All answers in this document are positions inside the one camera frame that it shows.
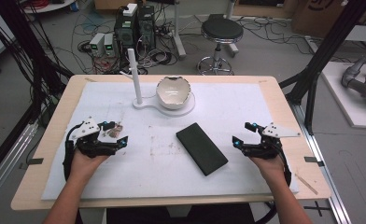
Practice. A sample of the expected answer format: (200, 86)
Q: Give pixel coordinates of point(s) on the cardboard box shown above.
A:
(315, 18)

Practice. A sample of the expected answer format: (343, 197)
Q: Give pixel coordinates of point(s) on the light wooden table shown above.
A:
(278, 102)

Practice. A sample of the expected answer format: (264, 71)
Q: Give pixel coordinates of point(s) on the thin wooden stick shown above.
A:
(306, 184)

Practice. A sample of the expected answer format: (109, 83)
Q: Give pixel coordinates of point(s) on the aluminium rail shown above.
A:
(322, 168)
(7, 165)

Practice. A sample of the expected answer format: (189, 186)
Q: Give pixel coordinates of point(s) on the black computer tower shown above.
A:
(147, 28)
(125, 32)

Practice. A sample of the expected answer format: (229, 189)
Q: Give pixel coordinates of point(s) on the white table leg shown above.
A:
(178, 34)

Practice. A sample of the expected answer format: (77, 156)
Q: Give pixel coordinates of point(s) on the white box on tower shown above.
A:
(130, 9)

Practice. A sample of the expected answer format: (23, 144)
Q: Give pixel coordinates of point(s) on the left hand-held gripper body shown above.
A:
(92, 148)

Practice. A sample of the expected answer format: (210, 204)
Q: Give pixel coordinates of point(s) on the black flat rectangular case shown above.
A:
(203, 149)

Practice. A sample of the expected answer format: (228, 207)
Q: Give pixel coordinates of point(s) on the black round stool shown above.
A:
(221, 29)

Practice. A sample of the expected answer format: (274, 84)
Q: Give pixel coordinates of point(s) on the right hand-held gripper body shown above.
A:
(266, 147)

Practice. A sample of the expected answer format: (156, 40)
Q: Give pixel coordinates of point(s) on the white stand with post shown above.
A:
(135, 71)

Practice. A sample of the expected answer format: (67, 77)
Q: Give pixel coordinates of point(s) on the white floor board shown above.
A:
(349, 105)

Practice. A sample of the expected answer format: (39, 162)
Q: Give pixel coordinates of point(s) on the grey power supply unit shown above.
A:
(109, 45)
(96, 43)

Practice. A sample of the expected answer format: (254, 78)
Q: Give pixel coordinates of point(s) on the person's right hand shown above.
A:
(270, 168)

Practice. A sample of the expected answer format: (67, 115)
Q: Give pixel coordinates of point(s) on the black tape piece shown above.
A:
(312, 160)
(35, 161)

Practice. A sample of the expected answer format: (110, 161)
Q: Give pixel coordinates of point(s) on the white foam mat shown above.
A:
(140, 177)

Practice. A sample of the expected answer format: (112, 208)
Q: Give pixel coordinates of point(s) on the person's left hand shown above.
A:
(84, 165)

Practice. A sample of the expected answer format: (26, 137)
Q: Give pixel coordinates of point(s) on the white eggshell-shaped bowl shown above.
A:
(173, 93)

